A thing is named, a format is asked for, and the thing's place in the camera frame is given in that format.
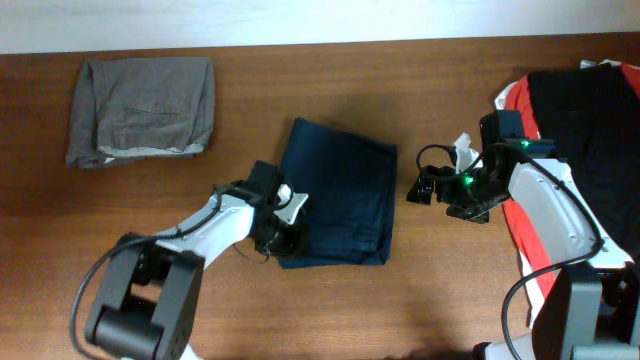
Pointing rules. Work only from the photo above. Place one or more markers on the black garment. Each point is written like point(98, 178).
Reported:
point(592, 115)

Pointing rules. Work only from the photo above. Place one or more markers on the navy blue shorts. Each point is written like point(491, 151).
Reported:
point(351, 183)

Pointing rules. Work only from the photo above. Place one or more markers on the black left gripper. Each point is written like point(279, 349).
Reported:
point(282, 236)

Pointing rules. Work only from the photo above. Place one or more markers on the red garment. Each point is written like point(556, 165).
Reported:
point(531, 252)

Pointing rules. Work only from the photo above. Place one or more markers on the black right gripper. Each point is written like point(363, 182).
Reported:
point(440, 189)

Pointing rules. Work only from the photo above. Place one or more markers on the folded grey shorts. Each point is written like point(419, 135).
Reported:
point(133, 108)

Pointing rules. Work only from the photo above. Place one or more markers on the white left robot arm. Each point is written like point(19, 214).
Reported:
point(146, 304)

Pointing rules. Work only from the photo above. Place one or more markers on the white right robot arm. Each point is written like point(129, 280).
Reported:
point(592, 310)

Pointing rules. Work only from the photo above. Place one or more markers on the white patterned garment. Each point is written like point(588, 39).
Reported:
point(600, 63)

